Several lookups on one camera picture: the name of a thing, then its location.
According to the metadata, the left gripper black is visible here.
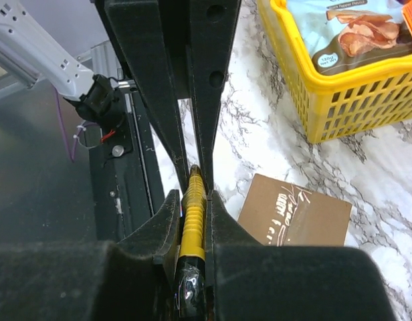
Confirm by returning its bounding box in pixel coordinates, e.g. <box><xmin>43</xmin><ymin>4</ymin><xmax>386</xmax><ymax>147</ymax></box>
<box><xmin>104</xmin><ymin>0</ymin><xmax>241</xmax><ymax>189</ymax></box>

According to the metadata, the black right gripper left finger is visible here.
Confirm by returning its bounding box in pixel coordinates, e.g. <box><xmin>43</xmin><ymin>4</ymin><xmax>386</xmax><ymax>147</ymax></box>
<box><xmin>0</xmin><ymin>191</ymin><xmax>180</xmax><ymax>320</ymax></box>

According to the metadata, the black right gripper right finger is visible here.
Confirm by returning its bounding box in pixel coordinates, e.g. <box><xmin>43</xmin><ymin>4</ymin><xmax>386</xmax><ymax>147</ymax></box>
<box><xmin>206</xmin><ymin>191</ymin><xmax>396</xmax><ymax>320</ymax></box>

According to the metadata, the yellow utility knife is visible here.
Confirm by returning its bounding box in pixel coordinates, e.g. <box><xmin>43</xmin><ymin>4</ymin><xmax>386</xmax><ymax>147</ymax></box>
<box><xmin>174</xmin><ymin>165</ymin><xmax>207</xmax><ymax>320</ymax></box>

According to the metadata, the brown cardboard express box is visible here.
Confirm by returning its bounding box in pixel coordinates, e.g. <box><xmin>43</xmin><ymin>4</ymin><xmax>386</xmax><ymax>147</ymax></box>
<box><xmin>237</xmin><ymin>174</ymin><xmax>352</xmax><ymax>246</ymax></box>

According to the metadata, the light blue chips bag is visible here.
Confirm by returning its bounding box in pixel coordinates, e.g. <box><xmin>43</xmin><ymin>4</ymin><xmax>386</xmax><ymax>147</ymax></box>
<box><xmin>286</xmin><ymin>0</ymin><xmax>412</xmax><ymax>76</ymax></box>

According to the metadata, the yellow plastic shopping basket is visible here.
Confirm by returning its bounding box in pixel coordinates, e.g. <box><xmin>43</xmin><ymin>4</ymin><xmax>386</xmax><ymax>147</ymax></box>
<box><xmin>257</xmin><ymin>1</ymin><xmax>412</xmax><ymax>143</ymax></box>

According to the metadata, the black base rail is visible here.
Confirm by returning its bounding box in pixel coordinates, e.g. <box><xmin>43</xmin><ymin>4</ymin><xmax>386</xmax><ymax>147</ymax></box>
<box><xmin>89</xmin><ymin>81</ymin><xmax>165</xmax><ymax>241</ymax></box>

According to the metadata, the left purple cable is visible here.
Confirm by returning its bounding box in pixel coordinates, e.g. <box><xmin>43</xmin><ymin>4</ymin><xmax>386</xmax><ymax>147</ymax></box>
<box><xmin>54</xmin><ymin>87</ymin><xmax>93</xmax><ymax>164</ymax></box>

